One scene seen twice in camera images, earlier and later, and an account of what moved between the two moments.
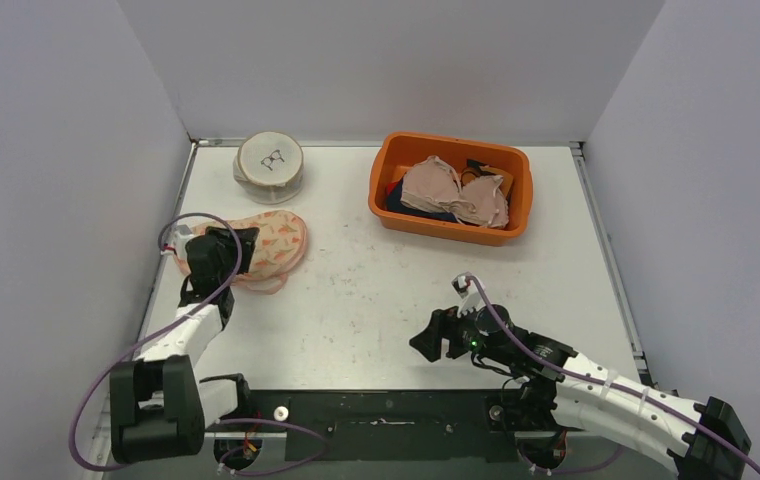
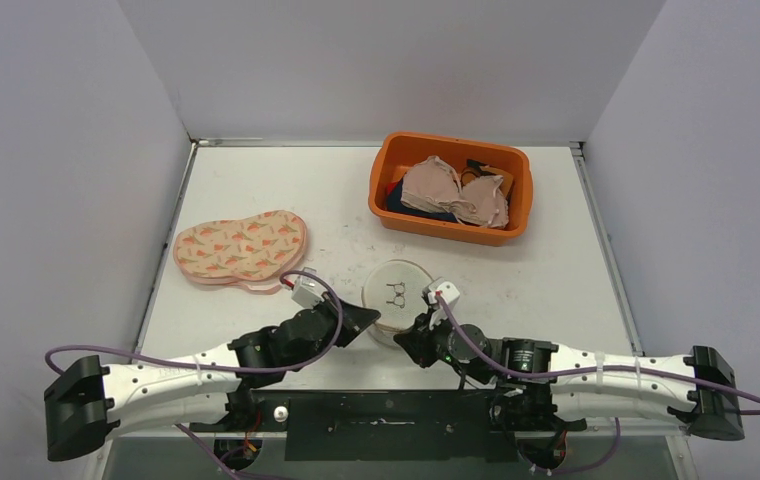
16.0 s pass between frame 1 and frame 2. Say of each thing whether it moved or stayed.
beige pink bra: stayed
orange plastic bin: stayed
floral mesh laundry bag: stayed
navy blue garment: stayed
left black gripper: moved
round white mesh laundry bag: moved
